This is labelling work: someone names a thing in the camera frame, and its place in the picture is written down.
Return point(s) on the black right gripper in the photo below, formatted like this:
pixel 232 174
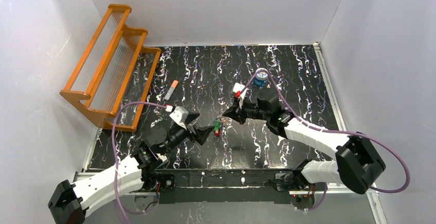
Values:
pixel 241 112

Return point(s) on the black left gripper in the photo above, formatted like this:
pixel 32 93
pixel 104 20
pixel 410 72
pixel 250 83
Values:
pixel 191 128

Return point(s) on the green tagged key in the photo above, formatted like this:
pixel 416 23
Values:
pixel 217 124

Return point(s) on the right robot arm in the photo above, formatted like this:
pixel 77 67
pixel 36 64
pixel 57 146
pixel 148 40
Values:
pixel 354 162

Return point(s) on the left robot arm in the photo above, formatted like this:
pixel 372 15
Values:
pixel 73 202

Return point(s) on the blue round tin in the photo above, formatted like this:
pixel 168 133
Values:
pixel 261 78

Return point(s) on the orange capped white highlighter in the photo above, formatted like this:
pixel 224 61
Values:
pixel 171 90

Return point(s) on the orange wooden tiered rack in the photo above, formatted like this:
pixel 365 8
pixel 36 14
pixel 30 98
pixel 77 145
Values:
pixel 101 78

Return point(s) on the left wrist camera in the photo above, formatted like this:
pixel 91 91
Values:
pixel 178 115

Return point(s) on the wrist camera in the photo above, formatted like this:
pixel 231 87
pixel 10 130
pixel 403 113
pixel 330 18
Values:
pixel 178 115
pixel 239 91

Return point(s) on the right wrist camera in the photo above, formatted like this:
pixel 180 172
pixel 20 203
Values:
pixel 239 91

